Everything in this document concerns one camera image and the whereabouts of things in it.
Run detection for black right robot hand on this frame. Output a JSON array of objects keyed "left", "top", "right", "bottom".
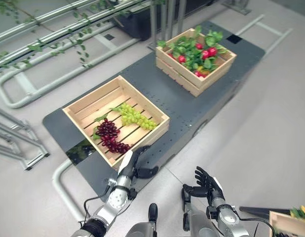
[{"left": 182, "top": 165, "right": 225, "bottom": 200}]

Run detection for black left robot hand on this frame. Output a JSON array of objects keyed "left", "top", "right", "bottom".
[{"left": 117, "top": 145, "right": 159, "bottom": 179}]

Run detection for dark red grape bunch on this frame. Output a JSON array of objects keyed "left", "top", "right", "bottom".
[{"left": 92, "top": 116, "right": 132, "bottom": 156}]

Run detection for silver robot body and legs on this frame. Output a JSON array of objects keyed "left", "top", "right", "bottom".
[{"left": 126, "top": 184, "right": 219, "bottom": 237}]

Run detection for green grape bunch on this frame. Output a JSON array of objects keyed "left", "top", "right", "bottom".
[{"left": 110, "top": 103, "right": 158, "bottom": 131}]

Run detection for wooden crate with slatted bottom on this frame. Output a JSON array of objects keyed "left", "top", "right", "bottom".
[{"left": 62, "top": 75, "right": 171, "bottom": 171}]

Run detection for dark grey low platform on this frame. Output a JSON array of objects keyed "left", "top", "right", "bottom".
[{"left": 42, "top": 20, "right": 267, "bottom": 201}]

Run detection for wooden crate with yellow fruit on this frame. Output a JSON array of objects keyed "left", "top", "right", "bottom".
[{"left": 268, "top": 205, "right": 305, "bottom": 237}]

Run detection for wooden crate with leafy fruit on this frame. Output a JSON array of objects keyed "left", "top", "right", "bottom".
[{"left": 155, "top": 28, "right": 237, "bottom": 98}]

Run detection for aluminium profile rack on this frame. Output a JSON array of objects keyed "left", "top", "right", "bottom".
[{"left": 0, "top": 106, "right": 51, "bottom": 171}]

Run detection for green leafy stems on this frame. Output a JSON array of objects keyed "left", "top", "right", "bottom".
[{"left": 156, "top": 25, "right": 231, "bottom": 75}]

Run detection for green artificial vine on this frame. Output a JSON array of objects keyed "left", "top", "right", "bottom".
[{"left": 0, "top": 0, "right": 165, "bottom": 76}]

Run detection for black box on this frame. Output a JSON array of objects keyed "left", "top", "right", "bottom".
[{"left": 114, "top": 6, "right": 155, "bottom": 41}]

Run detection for grey metal posts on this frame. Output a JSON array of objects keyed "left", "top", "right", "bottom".
[{"left": 149, "top": 0, "right": 184, "bottom": 50}]

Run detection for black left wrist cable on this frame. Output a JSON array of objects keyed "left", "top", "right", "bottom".
[{"left": 82, "top": 178, "right": 116, "bottom": 224}]

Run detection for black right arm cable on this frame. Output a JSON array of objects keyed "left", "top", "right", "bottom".
[{"left": 240, "top": 217, "right": 276, "bottom": 237}]

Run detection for white tube floor frame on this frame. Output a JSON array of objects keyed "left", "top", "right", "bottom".
[
  {"left": 0, "top": 37, "right": 153, "bottom": 109},
  {"left": 235, "top": 14, "right": 294, "bottom": 64}
]

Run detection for long metal rail frame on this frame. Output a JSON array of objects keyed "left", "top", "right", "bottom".
[{"left": 0, "top": 0, "right": 158, "bottom": 75}]

